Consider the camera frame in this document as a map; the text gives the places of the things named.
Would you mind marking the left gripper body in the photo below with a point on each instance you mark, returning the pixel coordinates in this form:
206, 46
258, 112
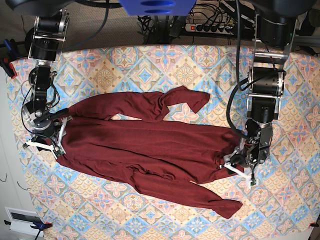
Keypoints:
236, 159

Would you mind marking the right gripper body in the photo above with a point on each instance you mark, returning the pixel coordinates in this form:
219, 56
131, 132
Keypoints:
45, 124

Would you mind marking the dark red t-shirt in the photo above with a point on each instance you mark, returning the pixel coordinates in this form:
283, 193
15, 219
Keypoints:
124, 137

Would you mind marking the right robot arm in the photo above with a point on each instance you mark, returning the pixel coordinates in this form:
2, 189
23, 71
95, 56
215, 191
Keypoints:
49, 34

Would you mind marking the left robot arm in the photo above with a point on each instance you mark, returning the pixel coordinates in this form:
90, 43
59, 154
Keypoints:
275, 26

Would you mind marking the patterned tile tablecloth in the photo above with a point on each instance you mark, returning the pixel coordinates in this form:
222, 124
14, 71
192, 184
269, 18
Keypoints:
285, 201

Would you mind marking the blue orange clamp upper left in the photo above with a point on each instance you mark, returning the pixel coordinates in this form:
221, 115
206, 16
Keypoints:
6, 62

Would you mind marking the blue orange clamp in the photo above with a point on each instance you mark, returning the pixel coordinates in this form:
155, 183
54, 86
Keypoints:
40, 226
6, 62

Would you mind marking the black round stool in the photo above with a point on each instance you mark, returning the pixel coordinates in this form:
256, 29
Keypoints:
28, 40

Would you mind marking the blue orange clamp lower left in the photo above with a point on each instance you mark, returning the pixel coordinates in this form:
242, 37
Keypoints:
40, 226

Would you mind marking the orange clamp lower right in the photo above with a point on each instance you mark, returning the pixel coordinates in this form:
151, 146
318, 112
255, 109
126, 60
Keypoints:
314, 225

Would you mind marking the white power strip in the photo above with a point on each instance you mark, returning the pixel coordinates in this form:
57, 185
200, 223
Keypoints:
208, 28

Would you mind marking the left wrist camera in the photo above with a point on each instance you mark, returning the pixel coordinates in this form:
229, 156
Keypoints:
253, 182

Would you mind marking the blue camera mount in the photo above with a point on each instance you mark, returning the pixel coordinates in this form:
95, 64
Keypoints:
157, 7

